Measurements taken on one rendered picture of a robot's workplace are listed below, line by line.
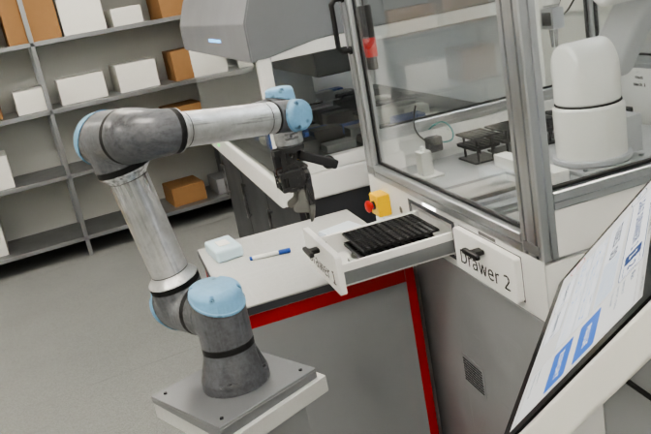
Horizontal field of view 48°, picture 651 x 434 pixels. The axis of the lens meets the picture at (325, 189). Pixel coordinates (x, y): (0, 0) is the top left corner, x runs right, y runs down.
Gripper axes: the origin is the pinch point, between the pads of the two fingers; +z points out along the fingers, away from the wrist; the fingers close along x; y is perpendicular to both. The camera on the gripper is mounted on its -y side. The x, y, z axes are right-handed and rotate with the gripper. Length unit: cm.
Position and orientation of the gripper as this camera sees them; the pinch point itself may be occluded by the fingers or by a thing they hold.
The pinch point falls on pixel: (311, 214)
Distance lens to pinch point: 195.6
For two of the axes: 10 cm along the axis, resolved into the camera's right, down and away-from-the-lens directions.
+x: 3.2, 2.1, -9.3
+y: -9.3, 2.5, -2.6
